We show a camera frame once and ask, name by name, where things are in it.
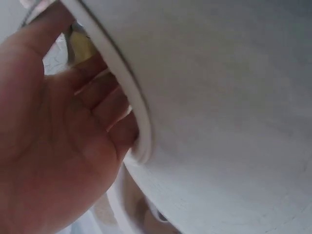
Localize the white bowl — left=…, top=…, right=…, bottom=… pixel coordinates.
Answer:
left=20, top=0, right=312, bottom=234

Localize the person's left hand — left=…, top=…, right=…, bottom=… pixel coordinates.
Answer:
left=0, top=5, right=142, bottom=234

